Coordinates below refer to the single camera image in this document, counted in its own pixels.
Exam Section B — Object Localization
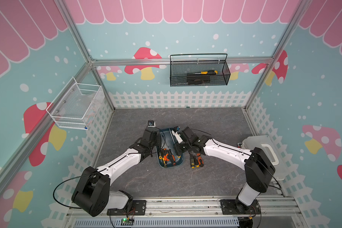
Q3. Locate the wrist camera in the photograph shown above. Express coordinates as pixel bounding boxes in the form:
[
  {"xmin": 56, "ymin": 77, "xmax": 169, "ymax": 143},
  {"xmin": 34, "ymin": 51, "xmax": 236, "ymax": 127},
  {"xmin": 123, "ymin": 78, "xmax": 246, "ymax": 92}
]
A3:
[
  {"xmin": 147, "ymin": 120, "xmax": 155, "ymax": 127},
  {"xmin": 172, "ymin": 130, "xmax": 183, "ymax": 144}
]

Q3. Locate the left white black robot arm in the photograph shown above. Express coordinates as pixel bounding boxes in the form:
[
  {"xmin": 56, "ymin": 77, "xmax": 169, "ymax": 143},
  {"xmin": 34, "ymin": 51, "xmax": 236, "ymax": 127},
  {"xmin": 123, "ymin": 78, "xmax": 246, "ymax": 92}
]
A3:
[{"xmin": 52, "ymin": 127, "xmax": 166, "ymax": 219}]

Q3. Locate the white plastic toolbox with handle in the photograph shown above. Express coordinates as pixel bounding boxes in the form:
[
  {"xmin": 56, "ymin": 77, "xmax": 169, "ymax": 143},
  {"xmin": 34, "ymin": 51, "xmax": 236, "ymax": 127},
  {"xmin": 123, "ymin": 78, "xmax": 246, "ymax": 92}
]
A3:
[{"xmin": 242, "ymin": 135, "xmax": 288, "ymax": 181}]

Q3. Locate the black tool in basket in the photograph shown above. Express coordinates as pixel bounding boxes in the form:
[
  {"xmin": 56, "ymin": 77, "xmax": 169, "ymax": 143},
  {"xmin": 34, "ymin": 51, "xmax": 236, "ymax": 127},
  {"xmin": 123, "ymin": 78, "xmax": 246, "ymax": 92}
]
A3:
[{"xmin": 186, "ymin": 75, "xmax": 211, "ymax": 85}]

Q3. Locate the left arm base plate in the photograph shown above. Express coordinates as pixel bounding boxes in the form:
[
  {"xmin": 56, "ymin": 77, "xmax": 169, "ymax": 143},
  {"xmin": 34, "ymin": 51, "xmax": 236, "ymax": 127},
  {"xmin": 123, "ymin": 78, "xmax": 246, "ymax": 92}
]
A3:
[{"xmin": 107, "ymin": 200, "xmax": 147, "ymax": 216}]

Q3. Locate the black wire mesh basket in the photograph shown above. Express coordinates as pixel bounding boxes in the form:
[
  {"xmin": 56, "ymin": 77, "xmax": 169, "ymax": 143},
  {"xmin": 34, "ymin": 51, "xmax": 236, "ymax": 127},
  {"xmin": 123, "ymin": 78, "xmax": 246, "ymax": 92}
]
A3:
[{"xmin": 170, "ymin": 53, "xmax": 231, "ymax": 86}]

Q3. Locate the black red screwdriver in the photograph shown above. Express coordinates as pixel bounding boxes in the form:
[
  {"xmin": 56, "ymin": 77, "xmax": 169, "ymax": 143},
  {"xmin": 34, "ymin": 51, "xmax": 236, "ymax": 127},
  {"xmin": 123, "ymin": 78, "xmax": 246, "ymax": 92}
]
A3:
[{"xmin": 197, "ymin": 154, "xmax": 204, "ymax": 167}]

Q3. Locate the yellow black screwdriver in basket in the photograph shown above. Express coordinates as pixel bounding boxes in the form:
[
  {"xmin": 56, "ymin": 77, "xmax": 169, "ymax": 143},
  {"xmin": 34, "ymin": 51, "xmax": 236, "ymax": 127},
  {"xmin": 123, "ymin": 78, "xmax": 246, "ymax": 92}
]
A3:
[{"xmin": 187, "ymin": 70, "xmax": 218, "ymax": 76}]

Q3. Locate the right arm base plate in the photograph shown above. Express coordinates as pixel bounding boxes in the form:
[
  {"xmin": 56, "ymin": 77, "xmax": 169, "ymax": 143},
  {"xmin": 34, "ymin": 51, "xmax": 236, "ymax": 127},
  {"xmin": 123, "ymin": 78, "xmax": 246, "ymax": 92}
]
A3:
[{"xmin": 219, "ymin": 199, "xmax": 261, "ymax": 216}]

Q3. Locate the teal plastic storage box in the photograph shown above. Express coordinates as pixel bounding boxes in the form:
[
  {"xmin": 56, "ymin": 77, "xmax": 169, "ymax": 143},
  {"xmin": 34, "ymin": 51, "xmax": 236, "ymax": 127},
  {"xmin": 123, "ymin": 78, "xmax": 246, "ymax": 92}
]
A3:
[{"xmin": 156, "ymin": 128, "xmax": 184, "ymax": 168}]

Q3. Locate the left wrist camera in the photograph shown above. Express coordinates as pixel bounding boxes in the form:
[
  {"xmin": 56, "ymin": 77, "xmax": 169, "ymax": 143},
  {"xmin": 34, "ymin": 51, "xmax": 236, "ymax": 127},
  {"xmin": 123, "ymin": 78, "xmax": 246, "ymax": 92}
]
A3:
[{"xmin": 147, "ymin": 120, "xmax": 155, "ymax": 127}]

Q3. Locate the green lit circuit board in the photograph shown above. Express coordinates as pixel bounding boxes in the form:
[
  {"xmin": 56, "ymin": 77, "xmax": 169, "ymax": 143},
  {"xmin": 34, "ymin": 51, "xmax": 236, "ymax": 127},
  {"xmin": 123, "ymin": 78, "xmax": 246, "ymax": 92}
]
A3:
[{"xmin": 121, "ymin": 218, "xmax": 135, "ymax": 226}]

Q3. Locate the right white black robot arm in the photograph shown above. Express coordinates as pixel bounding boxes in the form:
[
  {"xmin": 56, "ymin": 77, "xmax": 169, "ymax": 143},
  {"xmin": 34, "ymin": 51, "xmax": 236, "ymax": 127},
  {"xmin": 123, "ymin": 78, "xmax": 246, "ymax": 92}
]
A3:
[{"xmin": 172, "ymin": 127, "xmax": 276, "ymax": 211}]

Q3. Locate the white wire mesh basket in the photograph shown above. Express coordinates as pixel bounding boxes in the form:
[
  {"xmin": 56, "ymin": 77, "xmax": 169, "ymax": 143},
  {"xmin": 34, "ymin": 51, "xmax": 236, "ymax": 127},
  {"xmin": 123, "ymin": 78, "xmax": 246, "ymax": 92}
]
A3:
[{"xmin": 46, "ymin": 78, "xmax": 105, "ymax": 130}]

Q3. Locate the grey slotted cable duct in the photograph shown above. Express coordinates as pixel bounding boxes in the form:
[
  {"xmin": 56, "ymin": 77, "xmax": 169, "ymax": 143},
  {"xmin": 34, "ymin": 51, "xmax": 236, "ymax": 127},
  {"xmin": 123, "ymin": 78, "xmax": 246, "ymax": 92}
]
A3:
[{"xmin": 74, "ymin": 217, "xmax": 240, "ymax": 228}]

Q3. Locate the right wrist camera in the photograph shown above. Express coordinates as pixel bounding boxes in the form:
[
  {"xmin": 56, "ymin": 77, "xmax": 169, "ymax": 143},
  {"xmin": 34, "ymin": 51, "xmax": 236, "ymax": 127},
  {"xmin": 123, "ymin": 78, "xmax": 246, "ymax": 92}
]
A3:
[{"xmin": 172, "ymin": 130, "xmax": 183, "ymax": 144}]

